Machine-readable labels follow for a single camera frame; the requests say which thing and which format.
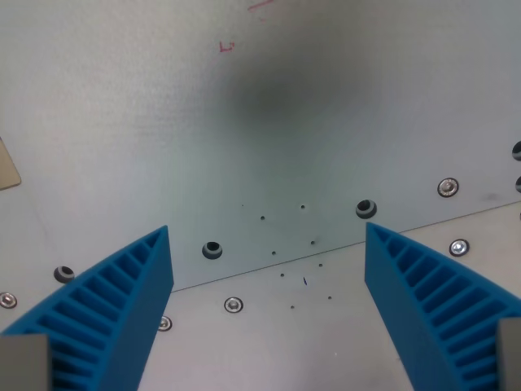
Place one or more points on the tan masking tape piece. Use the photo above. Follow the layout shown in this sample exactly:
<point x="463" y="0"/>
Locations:
<point x="6" y="169"/>

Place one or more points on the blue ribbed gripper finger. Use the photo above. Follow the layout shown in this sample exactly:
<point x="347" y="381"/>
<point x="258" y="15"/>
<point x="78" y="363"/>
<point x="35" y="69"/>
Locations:
<point x="110" y="309"/>
<point x="423" y="293"/>

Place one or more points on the silver hex socket screw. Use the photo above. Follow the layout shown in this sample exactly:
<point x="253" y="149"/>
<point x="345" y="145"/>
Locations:
<point x="164" y="323"/>
<point x="7" y="300"/>
<point x="459" y="247"/>
<point x="448" y="187"/>
<point x="233" y="304"/>

